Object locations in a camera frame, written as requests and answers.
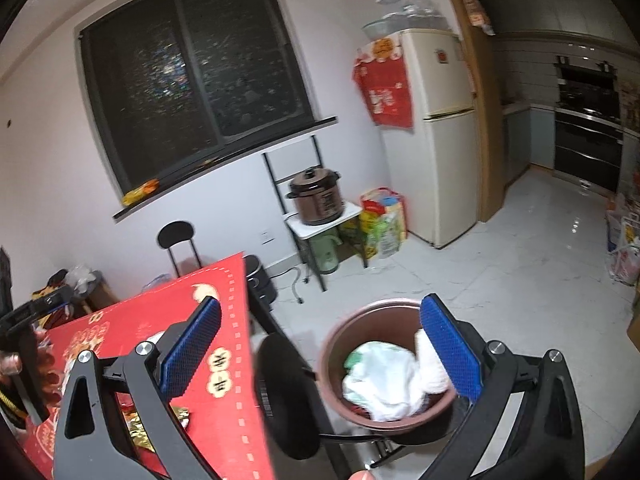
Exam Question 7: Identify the white plastic bag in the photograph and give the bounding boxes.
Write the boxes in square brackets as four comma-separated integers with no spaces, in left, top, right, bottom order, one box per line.
[342,330,450,422]

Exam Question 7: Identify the brown round trash bin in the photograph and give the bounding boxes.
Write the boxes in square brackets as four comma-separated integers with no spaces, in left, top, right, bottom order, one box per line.
[317,298,457,434]

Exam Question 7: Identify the red festive table mat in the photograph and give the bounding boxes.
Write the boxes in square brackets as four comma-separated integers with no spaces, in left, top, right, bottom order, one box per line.
[23,255,273,479]

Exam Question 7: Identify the dark round stool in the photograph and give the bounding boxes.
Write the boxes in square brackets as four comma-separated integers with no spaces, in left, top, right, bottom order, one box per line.
[254,334,384,460]

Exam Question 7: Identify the black round-back chair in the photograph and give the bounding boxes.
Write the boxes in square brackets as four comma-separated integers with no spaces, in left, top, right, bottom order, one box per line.
[156,220,203,278]

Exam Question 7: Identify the colourful bags beside fridge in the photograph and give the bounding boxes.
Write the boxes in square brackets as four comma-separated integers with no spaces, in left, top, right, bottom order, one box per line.
[338,188,407,260]

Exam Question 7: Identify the green thermos kettle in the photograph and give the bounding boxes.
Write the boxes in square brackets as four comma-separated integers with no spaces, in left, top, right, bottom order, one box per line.
[310,232,342,274]

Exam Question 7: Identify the yellow packet on windowsill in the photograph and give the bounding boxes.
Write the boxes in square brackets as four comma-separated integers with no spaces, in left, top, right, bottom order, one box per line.
[122,179,160,207]

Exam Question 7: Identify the black metal shelf stand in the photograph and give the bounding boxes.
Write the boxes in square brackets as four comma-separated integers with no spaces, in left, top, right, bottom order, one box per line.
[262,134,369,290]

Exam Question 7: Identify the cream two-door refrigerator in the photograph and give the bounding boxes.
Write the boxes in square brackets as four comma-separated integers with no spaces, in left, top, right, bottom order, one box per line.
[381,28,480,248]

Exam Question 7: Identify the plastic bags on floor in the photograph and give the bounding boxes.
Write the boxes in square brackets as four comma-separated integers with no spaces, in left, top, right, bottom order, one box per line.
[605,193,639,286]

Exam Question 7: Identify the brown electric pressure cooker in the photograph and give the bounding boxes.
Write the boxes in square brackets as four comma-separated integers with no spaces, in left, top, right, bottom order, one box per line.
[286,167,345,226]

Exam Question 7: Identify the black built-in oven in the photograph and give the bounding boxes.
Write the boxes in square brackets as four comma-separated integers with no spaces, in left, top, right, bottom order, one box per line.
[553,55,624,194]

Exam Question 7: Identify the dark window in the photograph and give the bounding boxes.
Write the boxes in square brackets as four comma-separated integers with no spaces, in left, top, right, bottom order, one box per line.
[79,0,320,200]

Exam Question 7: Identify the red cloth on refrigerator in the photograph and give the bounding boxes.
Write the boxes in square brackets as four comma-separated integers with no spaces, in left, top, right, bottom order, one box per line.
[352,32,413,129]

